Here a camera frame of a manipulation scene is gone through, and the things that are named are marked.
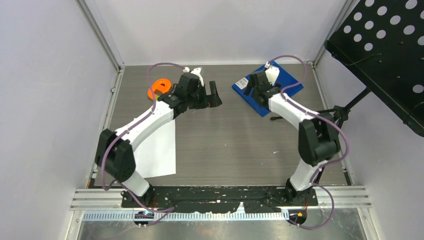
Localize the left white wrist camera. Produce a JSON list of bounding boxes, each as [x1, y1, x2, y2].
[[182, 66, 205, 87]]

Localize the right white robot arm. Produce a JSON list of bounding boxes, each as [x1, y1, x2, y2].
[[244, 70, 341, 205]]

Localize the aluminium frame rail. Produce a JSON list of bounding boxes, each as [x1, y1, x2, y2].
[[70, 185, 372, 213]]

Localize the black perforated music stand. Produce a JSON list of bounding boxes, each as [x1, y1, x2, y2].
[[323, 0, 424, 136]]

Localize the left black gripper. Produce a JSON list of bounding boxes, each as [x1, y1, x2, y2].
[[186, 81, 221, 110]]

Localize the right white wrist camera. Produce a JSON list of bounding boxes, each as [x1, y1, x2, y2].
[[264, 62, 280, 86]]

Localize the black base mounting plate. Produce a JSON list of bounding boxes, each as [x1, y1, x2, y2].
[[120, 186, 318, 214]]

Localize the orange letter e block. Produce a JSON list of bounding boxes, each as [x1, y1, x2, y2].
[[147, 78, 173, 100]]

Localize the white paper sheets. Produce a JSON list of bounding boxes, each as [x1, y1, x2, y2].
[[134, 120, 176, 178]]

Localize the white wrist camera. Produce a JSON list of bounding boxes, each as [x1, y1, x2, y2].
[[182, 66, 205, 87], [264, 62, 280, 86]]

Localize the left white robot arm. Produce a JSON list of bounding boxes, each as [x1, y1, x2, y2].
[[95, 70, 222, 207]]

